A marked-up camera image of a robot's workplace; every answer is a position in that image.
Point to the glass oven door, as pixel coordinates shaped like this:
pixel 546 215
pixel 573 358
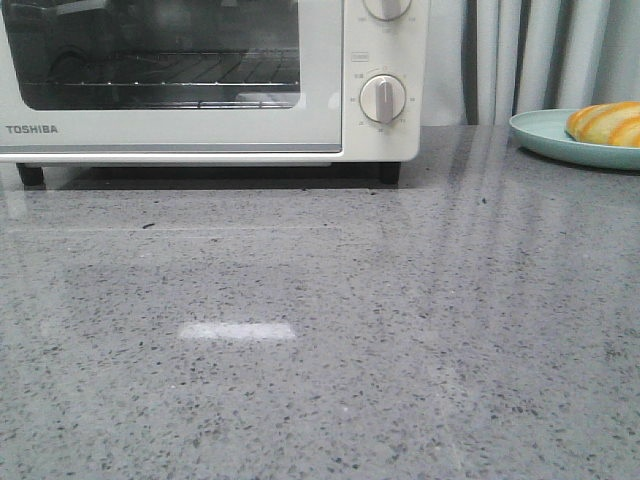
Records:
pixel 35 33

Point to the striped croissant bread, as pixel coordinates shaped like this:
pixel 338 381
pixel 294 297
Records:
pixel 614 124

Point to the lower oven control knob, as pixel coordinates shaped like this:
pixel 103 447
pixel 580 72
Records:
pixel 382 98

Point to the oven control knob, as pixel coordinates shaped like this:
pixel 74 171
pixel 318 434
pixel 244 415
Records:
pixel 382 98
pixel 387 10

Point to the upper oven control knob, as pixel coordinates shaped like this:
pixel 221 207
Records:
pixel 387 10

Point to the white Toshiba toaster oven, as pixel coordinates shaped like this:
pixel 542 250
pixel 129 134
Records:
pixel 371 47

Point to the grey pleated curtain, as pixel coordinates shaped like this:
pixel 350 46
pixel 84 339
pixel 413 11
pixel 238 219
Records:
pixel 489 60

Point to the teal round plate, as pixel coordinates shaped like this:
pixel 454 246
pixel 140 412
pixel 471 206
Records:
pixel 543 132

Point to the metal oven wire rack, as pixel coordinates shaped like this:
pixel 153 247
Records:
pixel 254 79

